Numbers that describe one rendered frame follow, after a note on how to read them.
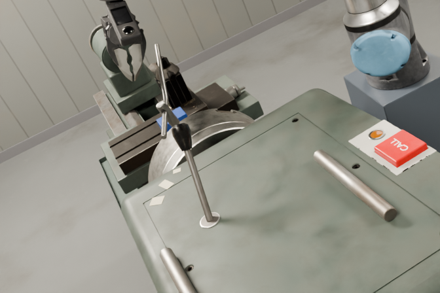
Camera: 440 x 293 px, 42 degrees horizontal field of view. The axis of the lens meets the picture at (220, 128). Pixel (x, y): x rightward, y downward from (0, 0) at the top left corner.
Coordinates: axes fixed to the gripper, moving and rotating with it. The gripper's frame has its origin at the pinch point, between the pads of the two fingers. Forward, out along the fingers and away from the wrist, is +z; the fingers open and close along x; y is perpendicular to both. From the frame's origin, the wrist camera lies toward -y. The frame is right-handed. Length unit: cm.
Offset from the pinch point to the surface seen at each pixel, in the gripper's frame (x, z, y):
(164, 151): -0.5, 13.0, -15.8
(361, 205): -18, 4, -67
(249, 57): -135, 103, 258
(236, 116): -18.3, 9.4, -16.7
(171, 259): 10, 9, -57
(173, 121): -3.6, 6.3, -16.6
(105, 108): -4, 48, 103
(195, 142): -5.9, 9.3, -23.3
